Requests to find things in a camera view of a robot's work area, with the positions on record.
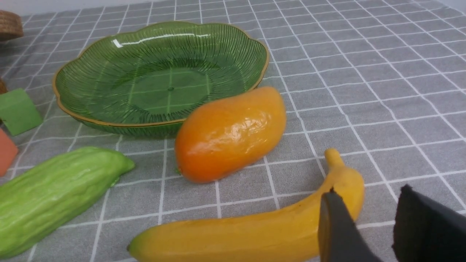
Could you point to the light green bitter gourd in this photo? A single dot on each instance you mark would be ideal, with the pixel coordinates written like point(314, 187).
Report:
point(54, 192)

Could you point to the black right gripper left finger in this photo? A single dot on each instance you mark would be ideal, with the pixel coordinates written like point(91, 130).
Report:
point(338, 237)

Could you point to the green glass leaf plate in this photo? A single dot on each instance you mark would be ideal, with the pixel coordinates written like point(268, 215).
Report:
point(146, 82)

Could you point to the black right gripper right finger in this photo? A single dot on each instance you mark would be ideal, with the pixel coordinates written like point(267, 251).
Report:
point(426, 230)

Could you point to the yellow banana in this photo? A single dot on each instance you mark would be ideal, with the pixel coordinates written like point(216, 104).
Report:
point(289, 234)

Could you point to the orange yellow mango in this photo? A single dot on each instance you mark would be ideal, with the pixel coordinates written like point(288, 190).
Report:
point(226, 135)

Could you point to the woven rattan basket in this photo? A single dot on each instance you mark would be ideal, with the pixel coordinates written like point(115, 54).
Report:
point(10, 26)

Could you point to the orange foam cube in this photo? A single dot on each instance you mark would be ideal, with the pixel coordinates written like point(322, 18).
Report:
point(8, 152)

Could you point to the green foam cube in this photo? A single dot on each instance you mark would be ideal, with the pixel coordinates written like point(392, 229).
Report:
point(18, 112)

